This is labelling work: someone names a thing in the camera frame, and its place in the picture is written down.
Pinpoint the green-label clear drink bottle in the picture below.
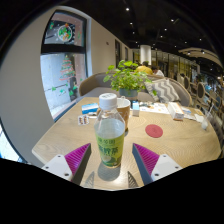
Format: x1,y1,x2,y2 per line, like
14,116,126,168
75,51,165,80
93,92,127,169

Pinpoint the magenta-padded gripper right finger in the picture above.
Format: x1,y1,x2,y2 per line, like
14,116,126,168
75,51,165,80
131,143,184,186

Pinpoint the printed paper leaflet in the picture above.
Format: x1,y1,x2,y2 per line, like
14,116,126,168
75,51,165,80
139,102,170,115

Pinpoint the window with festive decals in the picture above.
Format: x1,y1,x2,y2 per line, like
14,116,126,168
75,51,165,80
39,11,88,121

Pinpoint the person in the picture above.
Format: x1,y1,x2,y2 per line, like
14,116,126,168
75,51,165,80
134,60,154,76
151,65,165,78

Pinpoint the flat round red coaster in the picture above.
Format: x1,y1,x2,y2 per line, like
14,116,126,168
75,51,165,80
144,123,164,139

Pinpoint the pill blister pack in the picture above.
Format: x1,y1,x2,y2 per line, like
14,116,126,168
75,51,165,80
77,114,90,127

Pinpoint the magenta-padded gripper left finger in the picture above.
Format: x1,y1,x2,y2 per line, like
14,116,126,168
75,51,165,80
41,143,92,186

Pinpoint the grey curved sofa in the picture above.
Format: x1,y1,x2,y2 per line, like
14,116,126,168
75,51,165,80
78,71,193,108

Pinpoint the grey white chevron pillow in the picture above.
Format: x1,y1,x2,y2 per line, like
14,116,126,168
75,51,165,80
144,78,181,104

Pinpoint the group of dining chairs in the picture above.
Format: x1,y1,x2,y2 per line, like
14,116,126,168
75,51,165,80
176,71,224,134

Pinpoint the blue white flat box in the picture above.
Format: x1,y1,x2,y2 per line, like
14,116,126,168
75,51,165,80
81,102,100,115

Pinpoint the white round pillar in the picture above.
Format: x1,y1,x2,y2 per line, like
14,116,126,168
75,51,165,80
139,44,153,65

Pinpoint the brown ceramic mug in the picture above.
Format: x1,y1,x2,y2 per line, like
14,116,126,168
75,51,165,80
116,96,132,132

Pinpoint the green potted plant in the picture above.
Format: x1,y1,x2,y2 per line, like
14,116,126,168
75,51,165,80
103,59,158,99

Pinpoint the clear plastic cup with straw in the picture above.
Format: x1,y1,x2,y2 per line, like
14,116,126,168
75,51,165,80
200,103,216,131

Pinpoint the group of ceiling lights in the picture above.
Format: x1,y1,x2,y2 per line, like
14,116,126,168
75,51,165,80
123,6,208,56

